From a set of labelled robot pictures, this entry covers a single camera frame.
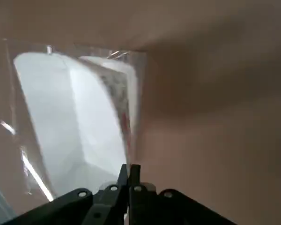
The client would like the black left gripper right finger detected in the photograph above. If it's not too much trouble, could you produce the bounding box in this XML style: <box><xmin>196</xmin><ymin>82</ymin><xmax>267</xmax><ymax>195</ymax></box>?
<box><xmin>129</xmin><ymin>164</ymin><xmax>237</xmax><ymax>225</ymax></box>

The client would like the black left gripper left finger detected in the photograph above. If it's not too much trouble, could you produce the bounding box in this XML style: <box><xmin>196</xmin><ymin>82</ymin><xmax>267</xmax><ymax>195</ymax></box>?
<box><xmin>0</xmin><ymin>164</ymin><xmax>130</xmax><ymax>225</ymax></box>

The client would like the clear plastic stepped holder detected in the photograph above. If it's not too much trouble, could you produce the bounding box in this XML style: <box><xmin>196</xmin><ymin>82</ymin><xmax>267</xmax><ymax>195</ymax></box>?
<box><xmin>0</xmin><ymin>38</ymin><xmax>148</xmax><ymax>204</ymax></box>

